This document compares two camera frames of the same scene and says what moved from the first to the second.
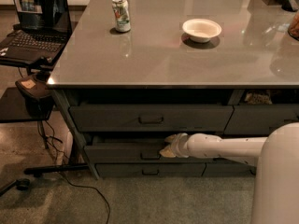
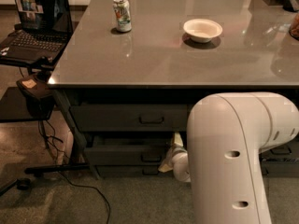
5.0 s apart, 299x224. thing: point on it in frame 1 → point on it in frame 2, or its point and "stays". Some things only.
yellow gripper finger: [167, 152] → [165, 168]
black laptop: [44, 25] stays
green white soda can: [121, 14] stays
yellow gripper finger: [171, 138] → [177, 139]
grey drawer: [149, 118] stays
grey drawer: [151, 170] stays
